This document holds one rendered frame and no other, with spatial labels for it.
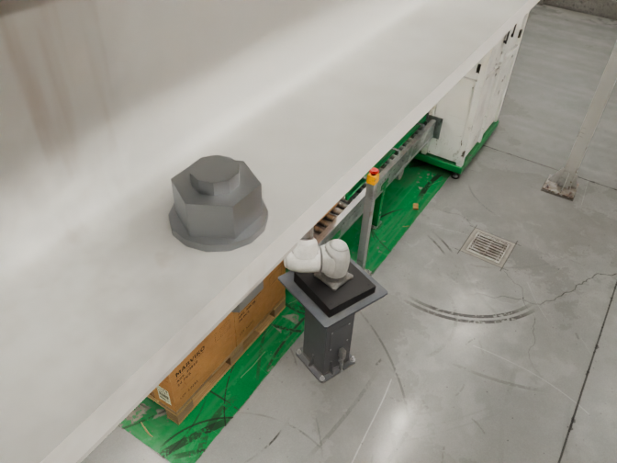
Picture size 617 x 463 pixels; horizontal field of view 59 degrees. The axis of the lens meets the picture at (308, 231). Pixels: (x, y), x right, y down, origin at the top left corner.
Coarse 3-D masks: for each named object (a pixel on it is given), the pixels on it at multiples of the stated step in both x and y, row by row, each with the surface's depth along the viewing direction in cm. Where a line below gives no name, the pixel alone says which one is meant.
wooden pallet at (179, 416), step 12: (276, 312) 417; (264, 324) 411; (252, 336) 402; (240, 348) 384; (228, 360) 380; (216, 372) 377; (204, 384) 358; (192, 396) 350; (204, 396) 364; (168, 408) 343; (180, 408) 342; (192, 408) 356; (180, 420) 348
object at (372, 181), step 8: (368, 176) 393; (376, 176) 392; (368, 184) 398; (376, 184) 399; (368, 192) 402; (368, 200) 406; (368, 208) 410; (368, 216) 415; (368, 224) 419; (368, 232) 427; (360, 240) 433; (368, 240) 435; (360, 248) 438; (360, 256) 443; (360, 264) 448
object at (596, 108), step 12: (612, 60) 473; (612, 72) 478; (600, 84) 488; (612, 84) 483; (600, 96) 494; (600, 108) 499; (588, 120) 511; (588, 132) 516; (576, 144) 528; (588, 144) 522; (576, 156) 534; (564, 168) 548; (576, 168) 541; (564, 180) 554
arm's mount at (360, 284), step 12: (300, 276) 337; (312, 276) 338; (360, 276) 342; (312, 288) 330; (324, 288) 331; (348, 288) 333; (360, 288) 334; (372, 288) 336; (324, 300) 324; (336, 300) 324; (348, 300) 326; (324, 312) 326; (336, 312) 325
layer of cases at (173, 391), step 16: (272, 272) 383; (272, 288) 393; (256, 304) 381; (272, 304) 404; (224, 320) 348; (240, 320) 368; (256, 320) 391; (208, 336) 339; (224, 336) 357; (240, 336) 377; (192, 352) 328; (208, 352) 347; (224, 352) 366; (176, 368) 320; (192, 368) 336; (208, 368) 355; (160, 384) 329; (176, 384) 327; (192, 384) 344; (160, 400) 343; (176, 400) 334
